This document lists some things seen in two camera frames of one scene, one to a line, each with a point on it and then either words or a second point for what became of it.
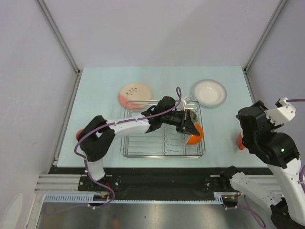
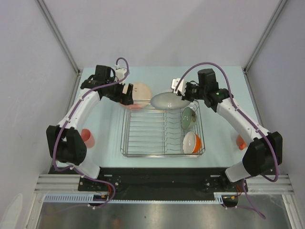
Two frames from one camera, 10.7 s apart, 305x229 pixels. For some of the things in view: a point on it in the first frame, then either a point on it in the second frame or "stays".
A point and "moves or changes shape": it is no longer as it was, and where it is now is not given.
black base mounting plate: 155,183 stays
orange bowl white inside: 196,138 → 192,142
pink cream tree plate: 135,96 stays
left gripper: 185,124 → 126,98
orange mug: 239,140 stays
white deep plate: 209,92 moves or changes shape
